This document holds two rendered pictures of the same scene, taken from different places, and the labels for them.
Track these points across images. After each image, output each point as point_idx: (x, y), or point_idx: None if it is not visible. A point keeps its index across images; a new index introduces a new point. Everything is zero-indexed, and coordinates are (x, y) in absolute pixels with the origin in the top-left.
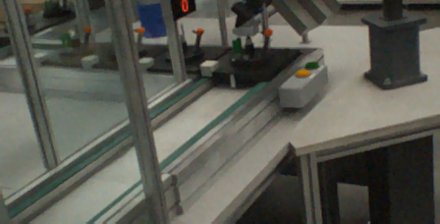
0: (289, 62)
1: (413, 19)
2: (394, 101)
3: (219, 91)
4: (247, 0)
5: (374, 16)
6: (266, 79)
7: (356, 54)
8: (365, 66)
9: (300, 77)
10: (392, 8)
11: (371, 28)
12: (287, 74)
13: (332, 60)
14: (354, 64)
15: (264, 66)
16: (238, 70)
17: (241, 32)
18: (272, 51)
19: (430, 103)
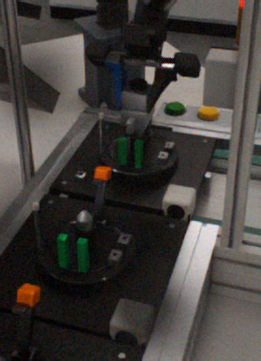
0: (158, 125)
1: (130, 14)
2: (190, 101)
3: (215, 214)
4: (158, 51)
5: (99, 32)
6: (216, 146)
7: None
8: (56, 117)
9: (219, 116)
10: (128, 7)
11: (119, 44)
12: (197, 129)
13: (14, 144)
14: (44, 126)
15: (176, 144)
16: (191, 168)
17: (148, 117)
18: (98, 143)
19: (196, 83)
